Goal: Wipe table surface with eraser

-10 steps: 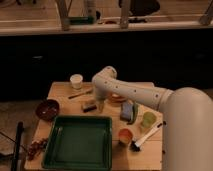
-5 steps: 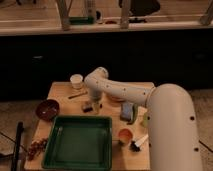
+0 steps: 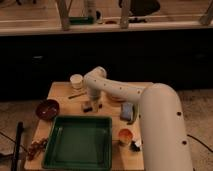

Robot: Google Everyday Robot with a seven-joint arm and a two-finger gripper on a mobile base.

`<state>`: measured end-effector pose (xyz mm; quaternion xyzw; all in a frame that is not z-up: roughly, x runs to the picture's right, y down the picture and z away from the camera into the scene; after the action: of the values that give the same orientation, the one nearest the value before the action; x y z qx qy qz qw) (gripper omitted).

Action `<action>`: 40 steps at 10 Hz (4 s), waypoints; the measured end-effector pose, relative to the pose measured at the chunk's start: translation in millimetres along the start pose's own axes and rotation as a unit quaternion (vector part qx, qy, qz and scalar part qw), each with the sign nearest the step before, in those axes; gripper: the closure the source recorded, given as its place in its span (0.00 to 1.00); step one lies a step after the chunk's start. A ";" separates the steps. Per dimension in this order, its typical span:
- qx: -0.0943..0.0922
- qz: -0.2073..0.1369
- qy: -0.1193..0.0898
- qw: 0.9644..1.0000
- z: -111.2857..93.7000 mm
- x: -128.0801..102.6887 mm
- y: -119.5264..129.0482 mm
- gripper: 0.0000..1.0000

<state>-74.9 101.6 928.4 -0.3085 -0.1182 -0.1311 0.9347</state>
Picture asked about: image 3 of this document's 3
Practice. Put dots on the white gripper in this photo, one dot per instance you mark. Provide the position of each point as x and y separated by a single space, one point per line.
94 103

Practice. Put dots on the red dried chili bunch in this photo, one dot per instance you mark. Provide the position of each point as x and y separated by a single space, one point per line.
36 148

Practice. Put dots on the green plastic tray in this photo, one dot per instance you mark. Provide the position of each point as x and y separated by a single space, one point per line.
79 143

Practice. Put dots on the black wooden board eraser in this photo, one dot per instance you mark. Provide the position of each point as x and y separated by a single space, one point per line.
89 106

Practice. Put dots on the red yellow apple toy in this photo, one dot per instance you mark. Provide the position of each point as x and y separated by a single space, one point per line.
125 137

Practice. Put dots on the white paper cup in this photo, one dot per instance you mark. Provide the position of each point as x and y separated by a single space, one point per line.
76 81

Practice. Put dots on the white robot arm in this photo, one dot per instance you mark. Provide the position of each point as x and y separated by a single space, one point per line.
162 125

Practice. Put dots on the wooden handled knife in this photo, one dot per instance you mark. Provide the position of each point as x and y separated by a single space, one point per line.
76 95

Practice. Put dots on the dark red bowl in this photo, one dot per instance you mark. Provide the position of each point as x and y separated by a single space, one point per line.
47 109

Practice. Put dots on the black pole stand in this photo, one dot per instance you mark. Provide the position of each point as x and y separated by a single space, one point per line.
16 149

